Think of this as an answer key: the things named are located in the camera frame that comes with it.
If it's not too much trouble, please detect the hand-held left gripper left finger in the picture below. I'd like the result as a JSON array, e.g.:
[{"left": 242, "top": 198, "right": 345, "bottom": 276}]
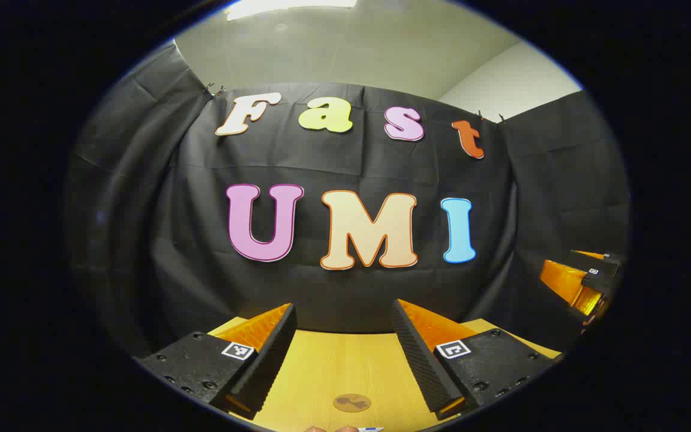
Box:
[{"left": 136, "top": 303, "right": 298, "bottom": 421}]

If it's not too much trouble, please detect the round cork coaster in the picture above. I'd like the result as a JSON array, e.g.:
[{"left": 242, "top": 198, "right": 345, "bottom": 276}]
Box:
[{"left": 332, "top": 393, "right": 372, "bottom": 413}]

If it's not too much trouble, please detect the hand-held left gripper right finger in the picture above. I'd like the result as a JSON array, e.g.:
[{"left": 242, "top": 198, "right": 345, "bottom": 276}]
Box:
[{"left": 390, "top": 298, "right": 562, "bottom": 421}]

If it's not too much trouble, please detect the ceiling light panel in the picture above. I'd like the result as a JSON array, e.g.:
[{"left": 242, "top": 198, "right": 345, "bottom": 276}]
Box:
[{"left": 226, "top": 0, "right": 358, "bottom": 22}]

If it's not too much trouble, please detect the wooden desktop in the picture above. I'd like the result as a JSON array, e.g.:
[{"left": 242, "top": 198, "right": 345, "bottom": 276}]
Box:
[{"left": 208, "top": 317, "right": 562, "bottom": 432}]

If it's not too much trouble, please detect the black backdrop cloth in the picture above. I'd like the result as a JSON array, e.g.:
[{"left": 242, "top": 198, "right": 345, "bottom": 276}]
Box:
[{"left": 64, "top": 39, "right": 631, "bottom": 361}]

